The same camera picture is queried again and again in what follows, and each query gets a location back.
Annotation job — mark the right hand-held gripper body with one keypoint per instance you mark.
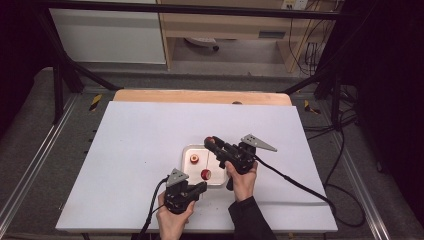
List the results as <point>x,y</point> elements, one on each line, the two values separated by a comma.
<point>238,156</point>

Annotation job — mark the white rectangular tray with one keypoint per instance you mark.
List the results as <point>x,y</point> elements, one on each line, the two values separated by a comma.
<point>190,173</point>

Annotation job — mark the red hawthorn fruit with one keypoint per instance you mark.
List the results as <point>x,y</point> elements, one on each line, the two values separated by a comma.
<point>209,139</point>
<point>194,158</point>
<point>205,174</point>

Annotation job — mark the white cabinet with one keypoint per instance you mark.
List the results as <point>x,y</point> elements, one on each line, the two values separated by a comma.
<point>106,36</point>

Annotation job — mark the person's right hand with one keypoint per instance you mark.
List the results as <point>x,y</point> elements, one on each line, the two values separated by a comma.
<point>245,185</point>

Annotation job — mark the white power outlet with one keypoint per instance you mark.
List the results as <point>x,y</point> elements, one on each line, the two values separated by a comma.
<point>295,4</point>

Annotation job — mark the person's left hand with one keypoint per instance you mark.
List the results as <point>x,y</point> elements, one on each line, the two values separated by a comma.
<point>173,225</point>

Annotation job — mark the aluminium floor rail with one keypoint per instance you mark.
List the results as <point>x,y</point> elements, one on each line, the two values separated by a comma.
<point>36,156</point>
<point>363,190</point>

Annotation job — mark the light wooden desk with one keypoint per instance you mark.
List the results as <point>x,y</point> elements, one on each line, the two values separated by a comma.
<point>226,28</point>

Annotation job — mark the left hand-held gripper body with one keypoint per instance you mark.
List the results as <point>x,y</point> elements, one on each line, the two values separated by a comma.
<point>178,198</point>

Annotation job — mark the yellow black floor tape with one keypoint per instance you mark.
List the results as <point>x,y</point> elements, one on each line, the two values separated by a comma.
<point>311,107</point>
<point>95,101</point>

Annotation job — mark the wooden table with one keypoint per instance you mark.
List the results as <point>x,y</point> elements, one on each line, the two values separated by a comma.
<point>200,97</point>

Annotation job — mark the thin wooden skewer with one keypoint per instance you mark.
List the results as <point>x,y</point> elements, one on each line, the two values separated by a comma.
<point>207,161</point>

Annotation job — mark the white chair base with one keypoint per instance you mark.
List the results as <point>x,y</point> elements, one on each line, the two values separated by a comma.
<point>201,41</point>

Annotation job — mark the black metal frame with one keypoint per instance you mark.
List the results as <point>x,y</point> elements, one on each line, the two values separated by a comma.
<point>200,9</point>

